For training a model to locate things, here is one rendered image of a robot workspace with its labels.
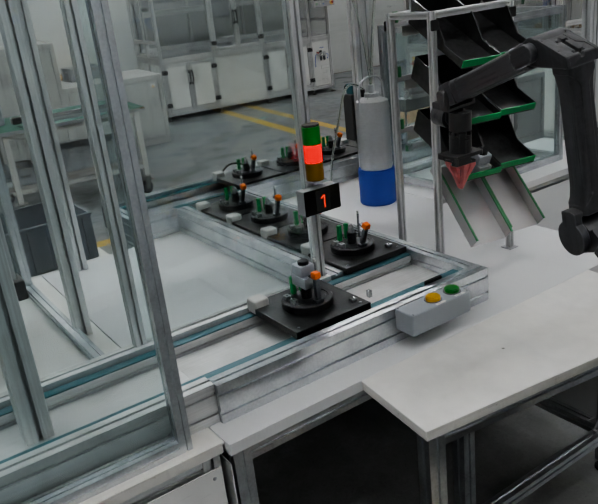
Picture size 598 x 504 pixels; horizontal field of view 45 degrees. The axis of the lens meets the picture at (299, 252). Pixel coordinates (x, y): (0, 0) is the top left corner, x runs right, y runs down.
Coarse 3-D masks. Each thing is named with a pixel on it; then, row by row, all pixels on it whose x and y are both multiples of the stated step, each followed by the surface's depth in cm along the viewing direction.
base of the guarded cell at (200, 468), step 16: (208, 432) 161; (208, 448) 156; (160, 464) 152; (176, 464) 152; (192, 464) 154; (208, 464) 158; (128, 480) 148; (144, 480) 148; (160, 480) 151; (176, 480) 154; (192, 480) 156; (208, 480) 158; (96, 496) 145; (112, 496) 144; (128, 496) 147; (144, 496) 150; (160, 496) 152; (176, 496) 154; (192, 496) 156; (208, 496) 159; (224, 496) 162
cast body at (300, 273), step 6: (294, 264) 189; (300, 264) 188; (306, 264) 188; (312, 264) 189; (294, 270) 190; (300, 270) 187; (306, 270) 188; (312, 270) 189; (294, 276) 191; (300, 276) 188; (306, 276) 188; (294, 282) 191; (300, 282) 189; (306, 282) 187; (312, 282) 188; (306, 288) 188
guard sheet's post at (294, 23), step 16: (288, 0) 184; (288, 16) 186; (304, 64) 191; (304, 80) 192; (304, 96) 193; (304, 112) 195; (304, 160) 199; (320, 224) 207; (320, 240) 208; (320, 256) 210; (320, 272) 211
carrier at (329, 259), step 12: (336, 228) 229; (348, 228) 225; (336, 240) 226; (348, 240) 226; (372, 240) 227; (384, 240) 231; (324, 252) 227; (336, 252) 224; (348, 252) 221; (360, 252) 221; (372, 252) 223; (384, 252) 222; (396, 252) 223; (336, 264) 217; (348, 264) 216; (360, 264) 215; (372, 264) 218
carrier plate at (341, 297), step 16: (336, 288) 200; (272, 304) 195; (336, 304) 191; (352, 304) 190; (368, 304) 190; (272, 320) 187; (288, 320) 185; (304, 320) 184; (320, 320) 183; (336, 320) 184; (304, 336) 180
